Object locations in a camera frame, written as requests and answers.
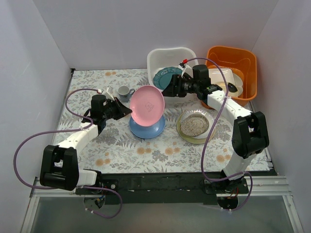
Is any white round dish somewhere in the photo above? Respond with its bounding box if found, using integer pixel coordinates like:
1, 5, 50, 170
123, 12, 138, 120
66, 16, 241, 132
227, 73, 243, 97

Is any speckled grey plate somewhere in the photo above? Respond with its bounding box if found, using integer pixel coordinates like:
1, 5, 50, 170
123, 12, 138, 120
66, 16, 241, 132
180, 114, 209, 137

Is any teal embossed plate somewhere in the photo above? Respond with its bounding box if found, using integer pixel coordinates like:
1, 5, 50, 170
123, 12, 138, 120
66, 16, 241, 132
152, 67, 182, 90

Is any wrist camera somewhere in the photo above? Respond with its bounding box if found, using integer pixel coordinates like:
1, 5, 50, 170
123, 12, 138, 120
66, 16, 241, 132
178, 59, 191, 76
97, 86, 114, 100

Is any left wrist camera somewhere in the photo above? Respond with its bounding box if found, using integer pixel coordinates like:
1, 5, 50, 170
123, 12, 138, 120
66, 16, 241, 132
97, 86, 114, 100

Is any orange plastic bin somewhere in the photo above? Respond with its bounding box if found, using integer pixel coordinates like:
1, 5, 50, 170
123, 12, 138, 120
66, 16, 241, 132
207, 46, 258, 106

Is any white square dish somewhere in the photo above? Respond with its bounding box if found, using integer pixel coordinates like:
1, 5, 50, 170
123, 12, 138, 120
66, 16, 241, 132
208, 68, 236, 87

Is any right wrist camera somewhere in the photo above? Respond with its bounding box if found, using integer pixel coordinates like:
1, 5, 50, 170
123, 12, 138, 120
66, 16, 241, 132
178, 59, 191, 76

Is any pale green plate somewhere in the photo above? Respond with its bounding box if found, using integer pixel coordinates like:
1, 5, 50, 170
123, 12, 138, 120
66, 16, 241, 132
176, 114, 214, 144

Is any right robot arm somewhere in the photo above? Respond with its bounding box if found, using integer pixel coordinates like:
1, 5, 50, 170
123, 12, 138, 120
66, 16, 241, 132
162, 65, 269, 193

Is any grey-blue mug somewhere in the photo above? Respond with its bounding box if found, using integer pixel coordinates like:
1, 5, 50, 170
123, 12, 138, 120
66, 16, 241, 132
118, 86, 135, 102

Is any white plastic bin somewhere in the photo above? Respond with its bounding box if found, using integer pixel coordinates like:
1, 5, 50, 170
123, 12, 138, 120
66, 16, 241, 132
147, 47, 199, 105

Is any lavender blue plate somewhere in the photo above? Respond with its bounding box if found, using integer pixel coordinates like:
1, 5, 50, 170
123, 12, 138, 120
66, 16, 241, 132
129, 116, 165, 139

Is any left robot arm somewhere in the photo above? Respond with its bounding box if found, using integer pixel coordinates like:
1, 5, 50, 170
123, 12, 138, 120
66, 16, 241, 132
39, 95, 132, 194

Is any pink plate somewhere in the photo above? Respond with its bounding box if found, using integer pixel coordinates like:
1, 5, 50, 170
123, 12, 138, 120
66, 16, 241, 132
130, 85, 165, 127

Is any aluminium rail frame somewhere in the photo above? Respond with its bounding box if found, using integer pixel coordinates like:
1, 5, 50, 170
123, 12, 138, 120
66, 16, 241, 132
21, 172, 303, 233

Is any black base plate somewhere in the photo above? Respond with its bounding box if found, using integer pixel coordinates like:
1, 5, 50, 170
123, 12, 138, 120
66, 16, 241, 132
75, 171, 251, 206

